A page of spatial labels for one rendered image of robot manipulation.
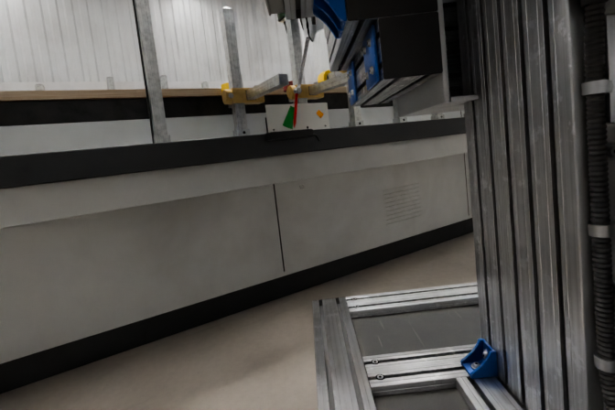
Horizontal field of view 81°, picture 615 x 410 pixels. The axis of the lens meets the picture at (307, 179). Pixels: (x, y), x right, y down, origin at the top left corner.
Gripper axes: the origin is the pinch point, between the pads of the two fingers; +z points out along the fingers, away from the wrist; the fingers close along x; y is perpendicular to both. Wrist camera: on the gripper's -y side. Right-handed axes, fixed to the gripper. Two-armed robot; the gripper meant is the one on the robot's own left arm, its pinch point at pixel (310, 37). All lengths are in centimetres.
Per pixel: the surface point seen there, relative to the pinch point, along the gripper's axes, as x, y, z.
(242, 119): 6.0, -27.9, 25.3
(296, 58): 6.3, -2.9, 5.3
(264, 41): 724, 338, -221
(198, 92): 26.0, -35.6, 12.2
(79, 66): 721, -67, -172
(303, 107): 5.6, -3.7, 23.4
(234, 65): 6.0, -27.4, 7.4
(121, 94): 26, -61, 11
